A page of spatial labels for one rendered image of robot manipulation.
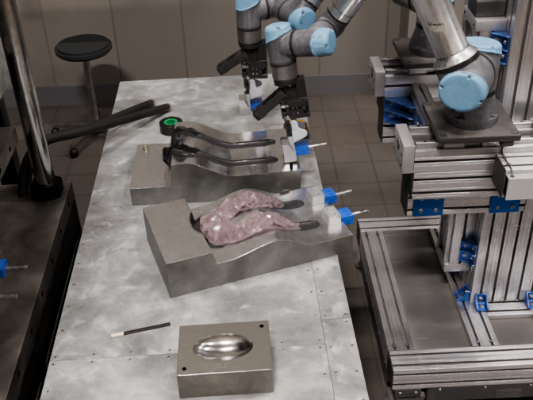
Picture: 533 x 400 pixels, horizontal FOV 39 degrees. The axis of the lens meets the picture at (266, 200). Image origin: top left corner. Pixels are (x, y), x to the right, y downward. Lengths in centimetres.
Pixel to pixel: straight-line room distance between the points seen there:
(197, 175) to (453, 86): 76
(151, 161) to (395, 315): 101
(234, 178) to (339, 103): 243
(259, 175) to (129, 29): 249
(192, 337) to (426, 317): 123
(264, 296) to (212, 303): 13
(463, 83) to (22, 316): 123
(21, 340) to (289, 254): 69
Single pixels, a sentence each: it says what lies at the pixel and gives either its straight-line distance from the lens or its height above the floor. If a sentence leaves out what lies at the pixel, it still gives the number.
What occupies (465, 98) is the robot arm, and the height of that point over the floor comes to 119.
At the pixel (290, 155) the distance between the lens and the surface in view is 220.
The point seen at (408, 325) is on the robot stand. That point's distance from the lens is 268.
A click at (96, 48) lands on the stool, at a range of 405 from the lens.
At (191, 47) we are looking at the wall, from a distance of 454.
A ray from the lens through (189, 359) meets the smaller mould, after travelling 163.
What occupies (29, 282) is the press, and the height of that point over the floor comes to 79.
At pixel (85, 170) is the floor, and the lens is 405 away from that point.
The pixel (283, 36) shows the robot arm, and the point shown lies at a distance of 208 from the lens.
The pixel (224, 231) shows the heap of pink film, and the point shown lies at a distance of 193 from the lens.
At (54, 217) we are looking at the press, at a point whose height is 79.
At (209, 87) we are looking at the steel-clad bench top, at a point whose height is 80.
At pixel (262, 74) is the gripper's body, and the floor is 105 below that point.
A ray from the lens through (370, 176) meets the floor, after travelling 384.
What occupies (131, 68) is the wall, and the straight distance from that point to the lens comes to 463.
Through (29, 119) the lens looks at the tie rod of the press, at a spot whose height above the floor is 106.
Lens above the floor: 203
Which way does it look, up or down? 34 degrees down
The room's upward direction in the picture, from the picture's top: 2 degrees counter-clockwise
